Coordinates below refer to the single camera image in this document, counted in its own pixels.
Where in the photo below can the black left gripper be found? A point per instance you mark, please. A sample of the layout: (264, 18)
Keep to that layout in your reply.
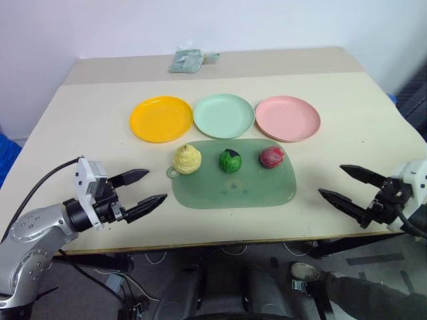
(108, 208)

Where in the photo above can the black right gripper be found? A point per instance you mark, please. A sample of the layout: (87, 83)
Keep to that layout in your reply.
(388, 206)

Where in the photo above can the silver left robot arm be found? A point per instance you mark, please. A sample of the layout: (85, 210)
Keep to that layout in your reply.
(31, 233)

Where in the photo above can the yellow lemon fruit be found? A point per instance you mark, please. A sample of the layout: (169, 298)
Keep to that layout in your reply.
(187, 160)

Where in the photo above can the yellow plate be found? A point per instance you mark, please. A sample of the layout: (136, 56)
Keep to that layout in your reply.
(160, 120)

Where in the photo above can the red fruit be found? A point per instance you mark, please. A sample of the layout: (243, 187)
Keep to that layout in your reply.
(271, 158)

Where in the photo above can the green toy vegetable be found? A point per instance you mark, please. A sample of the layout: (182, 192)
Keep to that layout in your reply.
(230, 161)

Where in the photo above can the pink plate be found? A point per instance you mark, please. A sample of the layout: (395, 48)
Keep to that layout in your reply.
(287, 118)

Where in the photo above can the mint green plate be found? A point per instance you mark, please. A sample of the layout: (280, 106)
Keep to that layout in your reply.
(223, 115)

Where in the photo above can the translucent green cutting mat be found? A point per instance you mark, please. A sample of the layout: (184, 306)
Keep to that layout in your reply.
(233, 190)

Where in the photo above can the grey power box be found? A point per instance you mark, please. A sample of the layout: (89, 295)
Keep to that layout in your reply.
(114, 282)

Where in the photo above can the white shoe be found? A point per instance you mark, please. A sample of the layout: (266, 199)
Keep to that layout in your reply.
(304, 271)

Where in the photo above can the small blue object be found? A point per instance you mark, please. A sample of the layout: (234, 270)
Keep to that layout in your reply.
(392, 98)

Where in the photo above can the black chair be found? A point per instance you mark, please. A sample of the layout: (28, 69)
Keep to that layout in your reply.
(413, 100)

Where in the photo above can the dark trouser leg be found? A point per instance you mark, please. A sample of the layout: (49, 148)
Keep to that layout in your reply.
(367, 296)

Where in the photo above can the blue fabric object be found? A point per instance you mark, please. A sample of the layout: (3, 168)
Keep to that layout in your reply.
(8, 156)

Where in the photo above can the wrapped pack of green tableware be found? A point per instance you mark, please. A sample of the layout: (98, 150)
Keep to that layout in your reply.
(185, 61)

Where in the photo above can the black table frame bar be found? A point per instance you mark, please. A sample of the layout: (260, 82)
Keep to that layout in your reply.
(353, 245)
(96, 261)

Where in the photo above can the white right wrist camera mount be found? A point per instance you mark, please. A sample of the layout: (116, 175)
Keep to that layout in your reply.
(412, 173)

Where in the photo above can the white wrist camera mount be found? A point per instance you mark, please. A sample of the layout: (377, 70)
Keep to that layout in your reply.
(81, 173)
(412, 173)

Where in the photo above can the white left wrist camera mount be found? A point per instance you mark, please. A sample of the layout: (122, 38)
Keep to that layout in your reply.
(81, 173)

